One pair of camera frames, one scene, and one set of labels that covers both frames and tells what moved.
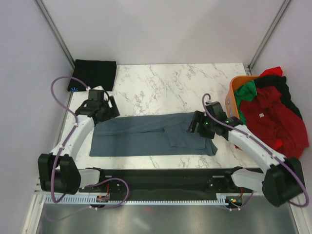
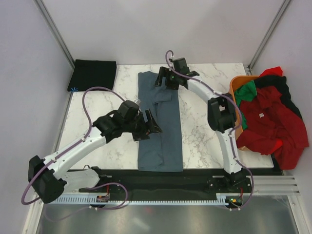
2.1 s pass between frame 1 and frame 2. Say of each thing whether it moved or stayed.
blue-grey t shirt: moved
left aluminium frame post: stayed
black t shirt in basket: stayed
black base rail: stayed
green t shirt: stayed
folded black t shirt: stayed
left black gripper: moved
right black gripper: moved
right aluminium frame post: stayed
